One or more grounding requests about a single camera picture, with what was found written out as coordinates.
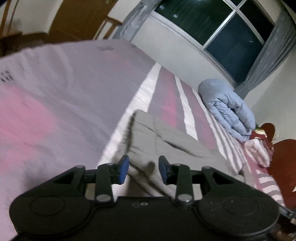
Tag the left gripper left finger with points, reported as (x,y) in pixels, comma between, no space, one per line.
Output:
(108,175)

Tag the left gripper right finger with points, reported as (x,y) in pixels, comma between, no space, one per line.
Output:
(180,176)

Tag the grey pants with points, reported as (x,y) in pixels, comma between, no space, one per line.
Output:
(147,137)

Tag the striped purple pink bedsheet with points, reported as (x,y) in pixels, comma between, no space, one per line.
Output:
(69,104)

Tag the folded light blue duvet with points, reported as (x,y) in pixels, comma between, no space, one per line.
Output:
(228,109)

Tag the folded white blanket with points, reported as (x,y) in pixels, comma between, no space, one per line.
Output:
(258,151)

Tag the folded red cloth stack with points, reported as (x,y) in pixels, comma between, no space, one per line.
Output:
(261,135)

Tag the red wooden headboard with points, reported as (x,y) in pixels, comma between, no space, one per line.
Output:
(279,159)

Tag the left grey curtain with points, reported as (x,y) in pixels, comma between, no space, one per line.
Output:
(135,19)

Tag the grey curtain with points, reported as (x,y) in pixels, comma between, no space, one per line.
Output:
(276,49)
(135,19)

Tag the wooden chair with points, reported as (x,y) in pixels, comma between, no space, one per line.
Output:
(107,28)

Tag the brown wooden door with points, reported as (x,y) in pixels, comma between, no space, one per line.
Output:
(78,20)

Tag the dark wooden nightstand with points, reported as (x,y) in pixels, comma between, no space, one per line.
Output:
(18,41)

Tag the right grey curtain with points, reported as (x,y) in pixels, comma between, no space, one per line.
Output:
(276,49)

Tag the window with white frame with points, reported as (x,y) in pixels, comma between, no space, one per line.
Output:
(230,34)

